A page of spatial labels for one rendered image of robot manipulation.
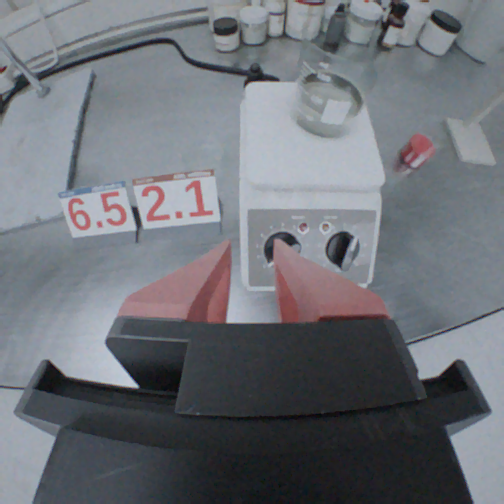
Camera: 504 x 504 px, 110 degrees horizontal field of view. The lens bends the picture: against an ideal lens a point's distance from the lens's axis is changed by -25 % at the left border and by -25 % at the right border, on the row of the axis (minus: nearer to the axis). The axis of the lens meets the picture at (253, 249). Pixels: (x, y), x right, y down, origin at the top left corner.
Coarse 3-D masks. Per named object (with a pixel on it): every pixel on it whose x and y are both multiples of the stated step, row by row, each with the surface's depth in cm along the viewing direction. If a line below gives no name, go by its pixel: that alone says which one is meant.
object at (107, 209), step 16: (96, 192) 24; (112, 192) 24; (64, 208) 24; (80, 208) 24; (96, 208) 25; (112, 208) 25; (80, 224) 25; (96, 224) 25; (112, 224) 26; (128, 224) 26
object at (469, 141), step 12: (492, 96) 23; (480, 108) 26; (492, 108) 24; (444, 120) 31; (456, 120) 30; (468, 120) 29; (456, 132) 29; (468, 132) 30; (480, 132) 30; (456, 144) 29; (468, 144) 29; (480, 144) 29; (468, 156) 28; (480, 156) 28; (492, 156) 29
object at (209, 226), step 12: (216, 192) 25; (216, 204) 25; (144, 228) 26; (156, 228) 26; (168, 228) 26; (180, 228) 26; (192, 228) 26; (204, 228) 26; (216, 228) 26; (144, 240) 26; (156, 240) 26
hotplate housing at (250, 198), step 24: (240, 120) 22; (240, 144) 22; (240, 168) 21; (240, 192) 20; (264, 192) 20; (288, 192) 20; (312, 192) 20; (336, 192) 20; (360, 192) 20; (240, 216) 21; (264, 288) 22
